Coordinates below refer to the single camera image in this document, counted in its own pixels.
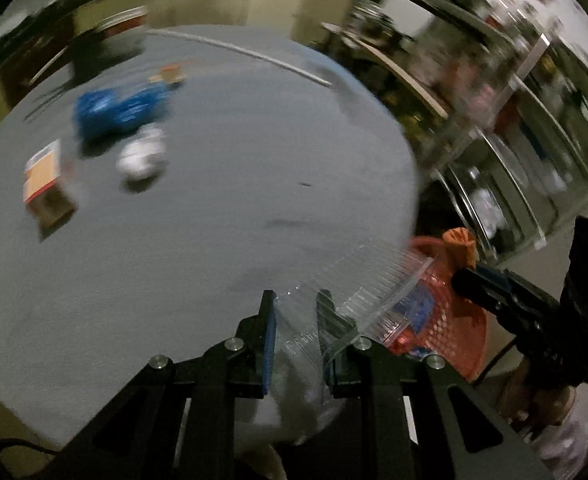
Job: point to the white wrapper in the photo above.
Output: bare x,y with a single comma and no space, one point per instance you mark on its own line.
141,157

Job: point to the metal shelf rack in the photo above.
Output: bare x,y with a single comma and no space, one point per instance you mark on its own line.
523,135

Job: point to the red plastic basket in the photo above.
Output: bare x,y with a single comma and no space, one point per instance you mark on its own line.
451,350

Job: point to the black chopstick holder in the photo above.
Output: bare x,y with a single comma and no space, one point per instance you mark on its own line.
86,60

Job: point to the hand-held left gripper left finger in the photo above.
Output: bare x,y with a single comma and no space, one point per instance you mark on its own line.
269,340

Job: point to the person's right hand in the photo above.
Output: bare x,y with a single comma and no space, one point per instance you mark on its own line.
523,395

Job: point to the clear plastic tray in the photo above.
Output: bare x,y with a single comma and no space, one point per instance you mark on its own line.
373,280

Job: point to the wooden board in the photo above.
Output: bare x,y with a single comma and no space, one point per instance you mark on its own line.
403,75

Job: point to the small orange wrapper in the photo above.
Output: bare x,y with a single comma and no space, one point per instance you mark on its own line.
169,74

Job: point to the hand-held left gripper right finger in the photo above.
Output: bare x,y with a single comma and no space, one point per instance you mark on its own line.
325,312

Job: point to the orange white carton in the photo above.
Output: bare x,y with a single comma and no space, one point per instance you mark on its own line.
44,180

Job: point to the grey tablecloth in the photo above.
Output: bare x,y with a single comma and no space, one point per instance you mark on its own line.
199,210

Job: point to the white bowl red pattern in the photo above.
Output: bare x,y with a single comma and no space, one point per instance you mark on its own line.
121,32

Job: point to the long white rod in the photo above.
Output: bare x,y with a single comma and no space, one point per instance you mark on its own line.
249,52

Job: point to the blue plastic bag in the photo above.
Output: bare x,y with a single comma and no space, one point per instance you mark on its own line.
119,110

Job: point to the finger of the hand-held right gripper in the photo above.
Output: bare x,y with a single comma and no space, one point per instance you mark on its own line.
496,273
473,287

